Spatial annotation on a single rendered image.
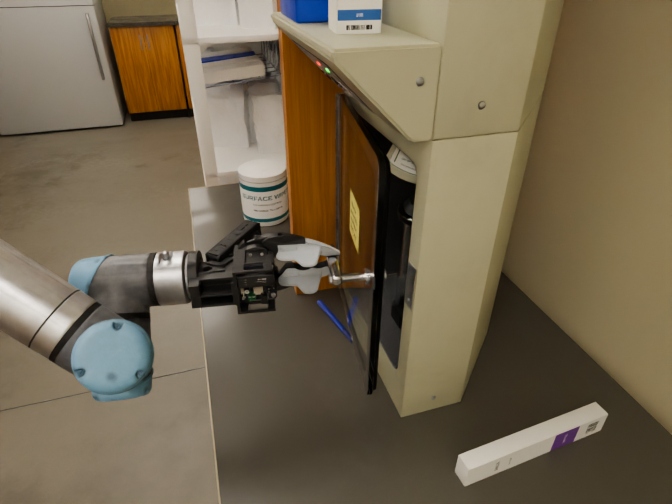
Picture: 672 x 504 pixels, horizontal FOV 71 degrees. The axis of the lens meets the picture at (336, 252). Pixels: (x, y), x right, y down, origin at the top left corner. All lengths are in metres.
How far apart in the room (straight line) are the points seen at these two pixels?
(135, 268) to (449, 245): 0.41
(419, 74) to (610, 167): 0.52
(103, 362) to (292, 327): 0.51
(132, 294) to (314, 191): 0.42
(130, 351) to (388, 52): 0.39
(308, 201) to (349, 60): 0.50
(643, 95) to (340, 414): 0.70
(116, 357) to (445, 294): 0.42
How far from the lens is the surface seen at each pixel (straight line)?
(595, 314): 1.04
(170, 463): 1.99
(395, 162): 0.69
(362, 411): 0.83
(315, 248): 0.68
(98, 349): 0.53
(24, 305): 0.56
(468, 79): 0.54
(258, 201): 1.29
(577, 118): 1.01
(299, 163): 0.91
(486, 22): 0.54
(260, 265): 0.64
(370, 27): 0.57
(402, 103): 0.51
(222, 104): 1.92
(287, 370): 0.89
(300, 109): 0.87
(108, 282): 0.69
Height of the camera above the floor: 1.59
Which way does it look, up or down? 33 degrees down
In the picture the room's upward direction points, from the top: straight up
